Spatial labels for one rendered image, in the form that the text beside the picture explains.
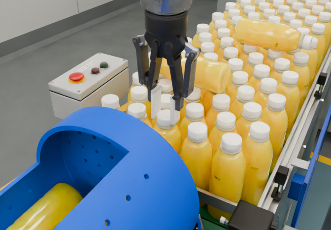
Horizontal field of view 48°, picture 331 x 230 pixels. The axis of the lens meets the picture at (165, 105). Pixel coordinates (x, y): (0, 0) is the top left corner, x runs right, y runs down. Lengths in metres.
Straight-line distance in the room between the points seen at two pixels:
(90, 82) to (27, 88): 2.31
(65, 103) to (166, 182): 0.47
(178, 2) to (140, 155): 0.26
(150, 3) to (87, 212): 0.34
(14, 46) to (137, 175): 3.39
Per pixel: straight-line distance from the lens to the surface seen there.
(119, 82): 1.00
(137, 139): 0.52
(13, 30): 3.81
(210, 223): 0.83
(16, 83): 3.31
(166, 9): 0.61
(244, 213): 0.73
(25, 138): 2.64
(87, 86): 0.89
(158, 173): 0.51
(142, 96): 0.85
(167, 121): 0.75
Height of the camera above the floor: 1.55
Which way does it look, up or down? 34 degrees down
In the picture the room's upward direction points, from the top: straight up
